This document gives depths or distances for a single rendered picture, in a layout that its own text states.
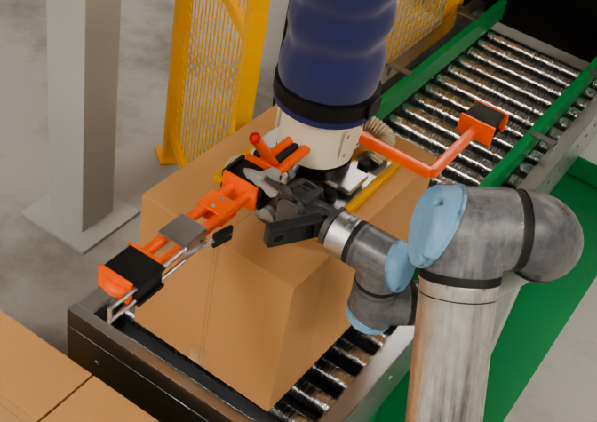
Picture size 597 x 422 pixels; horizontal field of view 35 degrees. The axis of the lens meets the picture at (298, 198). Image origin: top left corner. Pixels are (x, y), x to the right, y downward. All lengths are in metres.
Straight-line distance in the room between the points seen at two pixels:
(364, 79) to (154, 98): 2.31
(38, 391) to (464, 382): 1.23
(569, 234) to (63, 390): 1.34
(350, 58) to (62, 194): 1.75
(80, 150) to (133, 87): 1.02
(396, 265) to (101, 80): 1.60
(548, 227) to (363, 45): 0.66
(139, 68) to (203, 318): 2.33
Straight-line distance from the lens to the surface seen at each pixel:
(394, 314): 1.86
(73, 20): 2.98
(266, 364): 2.09
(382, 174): 2.18
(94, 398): 2.31
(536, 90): 3.68
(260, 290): 1.96
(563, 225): 1.36
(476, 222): 1.30
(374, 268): 1.77
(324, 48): 1.86
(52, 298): 3.26
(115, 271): 1.67
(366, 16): 1.83
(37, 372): 2.36
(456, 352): 1.34
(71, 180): 3.35
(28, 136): 3.91
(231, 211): 1.83
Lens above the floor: 2.38
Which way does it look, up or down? 40 degrees down
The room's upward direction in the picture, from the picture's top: 12 degrees clockwise
